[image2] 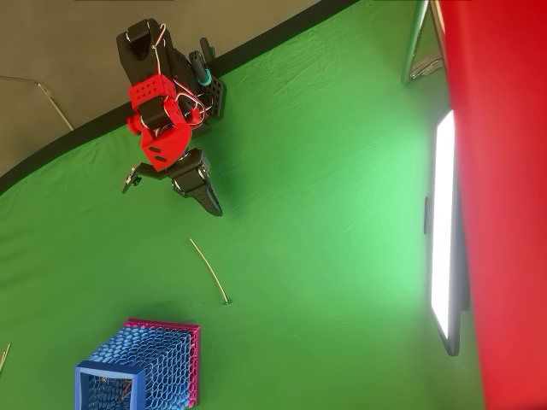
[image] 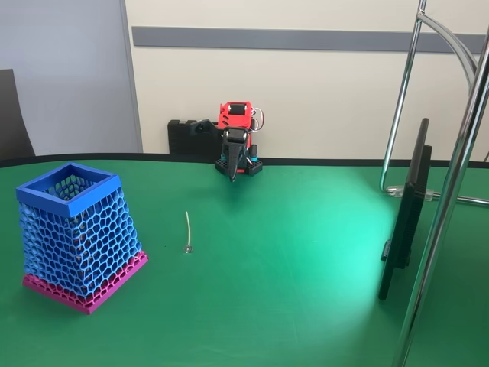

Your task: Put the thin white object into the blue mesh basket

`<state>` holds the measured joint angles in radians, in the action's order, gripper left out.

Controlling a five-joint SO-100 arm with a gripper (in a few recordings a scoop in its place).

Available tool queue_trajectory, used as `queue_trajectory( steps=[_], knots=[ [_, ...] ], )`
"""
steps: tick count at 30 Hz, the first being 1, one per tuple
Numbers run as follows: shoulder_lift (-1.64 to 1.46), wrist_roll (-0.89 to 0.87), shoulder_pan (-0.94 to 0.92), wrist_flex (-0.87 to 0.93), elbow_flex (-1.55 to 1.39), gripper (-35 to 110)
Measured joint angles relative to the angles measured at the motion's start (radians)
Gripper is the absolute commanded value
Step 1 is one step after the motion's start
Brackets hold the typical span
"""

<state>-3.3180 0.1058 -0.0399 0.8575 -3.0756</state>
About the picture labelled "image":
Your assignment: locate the blue and pink lattice basket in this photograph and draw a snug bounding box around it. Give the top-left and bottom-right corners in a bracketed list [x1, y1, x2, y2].
[15, 162, 149, 316]

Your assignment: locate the black plastic case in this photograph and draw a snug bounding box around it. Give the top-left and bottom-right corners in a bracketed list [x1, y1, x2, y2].
[167, 119, 223, 156]

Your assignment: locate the green table cloth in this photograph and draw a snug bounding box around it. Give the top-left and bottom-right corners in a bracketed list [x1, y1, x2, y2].
[0, 152, 489, 367]

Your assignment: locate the chrome tube stand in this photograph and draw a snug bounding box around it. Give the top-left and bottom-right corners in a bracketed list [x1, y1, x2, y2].
[379, 0, 489, 367]

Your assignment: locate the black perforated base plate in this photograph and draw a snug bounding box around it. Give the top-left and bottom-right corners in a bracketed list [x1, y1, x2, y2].
[215, 154, 264, 177]

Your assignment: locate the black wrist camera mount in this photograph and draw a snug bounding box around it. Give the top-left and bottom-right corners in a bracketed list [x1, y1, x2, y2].
[190, 118, 219, 138]

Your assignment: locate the grey wall rail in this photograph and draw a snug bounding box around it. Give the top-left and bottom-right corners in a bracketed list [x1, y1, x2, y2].
[131, 25, 487, 54]

